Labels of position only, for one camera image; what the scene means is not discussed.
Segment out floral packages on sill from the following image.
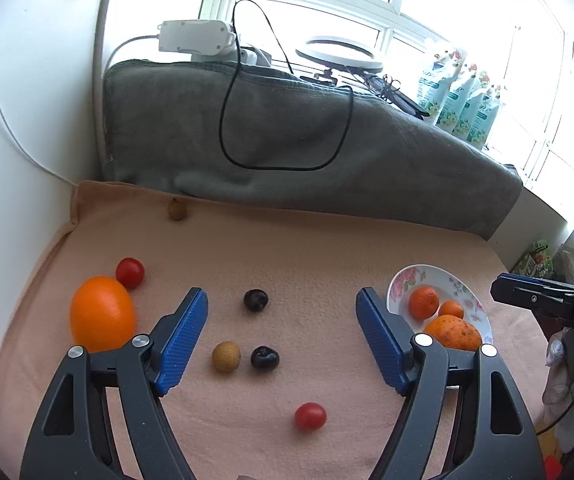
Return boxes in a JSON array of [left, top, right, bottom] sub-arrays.
[[417, 46, 506, 151]]

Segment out dark cherry upper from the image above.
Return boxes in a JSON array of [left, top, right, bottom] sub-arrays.
[[244, 288, 270, 313]]

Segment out white cable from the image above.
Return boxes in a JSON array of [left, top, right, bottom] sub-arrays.
[[0, 0, 80, 189]]

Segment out mandarin with stem middle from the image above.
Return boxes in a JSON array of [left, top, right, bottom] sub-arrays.
[[407, 286, 440, 321]]

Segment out brown longan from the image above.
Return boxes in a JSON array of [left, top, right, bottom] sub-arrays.
[[212, 341, 241, 374], [166, 197, 188, 221]]

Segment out red cherry tomato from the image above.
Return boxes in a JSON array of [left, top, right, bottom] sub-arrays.
[[294, 402, 327, 432], [116, 257, 145, 289]]

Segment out dark cherry lower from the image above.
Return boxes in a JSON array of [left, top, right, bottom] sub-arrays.
[[250, 346, 280, 373]]

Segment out small mandarin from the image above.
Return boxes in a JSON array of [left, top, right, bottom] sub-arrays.
[[439, 300, 465, 318]]

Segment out red cherry tomato lower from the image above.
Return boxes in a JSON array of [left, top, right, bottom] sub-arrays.
[[294, 402, 327, 432]]

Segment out white floral plate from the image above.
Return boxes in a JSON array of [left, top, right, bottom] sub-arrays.
[[386, 263, 493, 344]]

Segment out white ring light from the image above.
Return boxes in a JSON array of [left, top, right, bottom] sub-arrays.
[[296, 36, 383, 74]]

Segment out red cherry tomato upper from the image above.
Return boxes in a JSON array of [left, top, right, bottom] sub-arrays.
[[116, 257, 145, 289]]

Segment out dark cherry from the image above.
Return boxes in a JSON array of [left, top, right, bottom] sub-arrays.
[[250, 346, 280, 373], [244, 288, 270, 313]]

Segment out grey cushion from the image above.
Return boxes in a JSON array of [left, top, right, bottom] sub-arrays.
[[104, 60, 523, 238]]

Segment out white power adapter box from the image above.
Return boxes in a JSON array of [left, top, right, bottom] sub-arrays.
[[158, 20, 236, 56]]

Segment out spotted orange in plate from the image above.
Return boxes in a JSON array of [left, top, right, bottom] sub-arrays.
[[422, 314, 482, 351]]

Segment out green snack package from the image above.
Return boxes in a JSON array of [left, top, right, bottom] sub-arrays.
[[511, 240, 554, 278]]

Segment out large orange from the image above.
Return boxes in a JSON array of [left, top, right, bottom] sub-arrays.
[[69, 276, 136, 352]]

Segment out pink beige blanket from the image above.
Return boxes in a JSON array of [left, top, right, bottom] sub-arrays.
[[0, 182, 547, 479]]

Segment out black cable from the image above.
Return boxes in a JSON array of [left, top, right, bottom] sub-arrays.
[[217, 0, 356, 172]]

